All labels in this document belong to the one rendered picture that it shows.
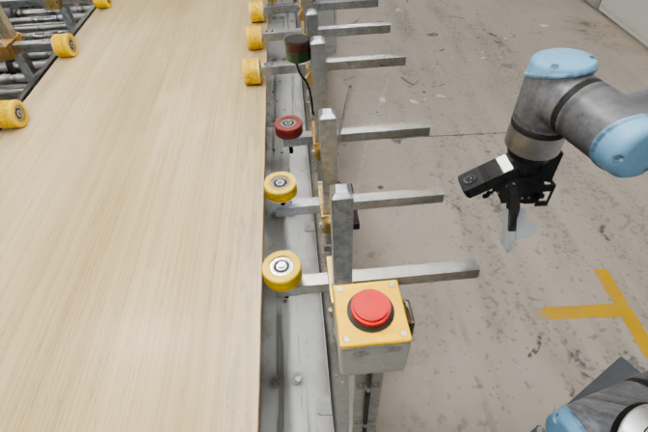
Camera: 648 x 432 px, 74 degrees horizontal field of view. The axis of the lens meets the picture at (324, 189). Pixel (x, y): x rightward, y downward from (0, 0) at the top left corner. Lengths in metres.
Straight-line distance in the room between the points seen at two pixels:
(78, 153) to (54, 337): 0.56
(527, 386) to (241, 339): 1.27
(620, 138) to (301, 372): 0.79
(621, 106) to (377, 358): 0.44
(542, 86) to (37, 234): 1.04
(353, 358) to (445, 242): 1.71
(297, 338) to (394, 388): 0.70
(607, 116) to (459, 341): 1.34
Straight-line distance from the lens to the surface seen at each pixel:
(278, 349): 1.11
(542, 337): 1.98
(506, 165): 0.83
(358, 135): 1.27
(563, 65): 0.72
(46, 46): 1.91
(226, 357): 0.81
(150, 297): 0.92
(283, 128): 1.22
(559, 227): 2.39
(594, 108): 0.68
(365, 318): 0.44
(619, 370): 1.27
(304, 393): 1.06
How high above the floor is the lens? 1.61
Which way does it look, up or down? 44 degrees down
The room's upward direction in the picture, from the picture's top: 3 degrees counter-clockwise
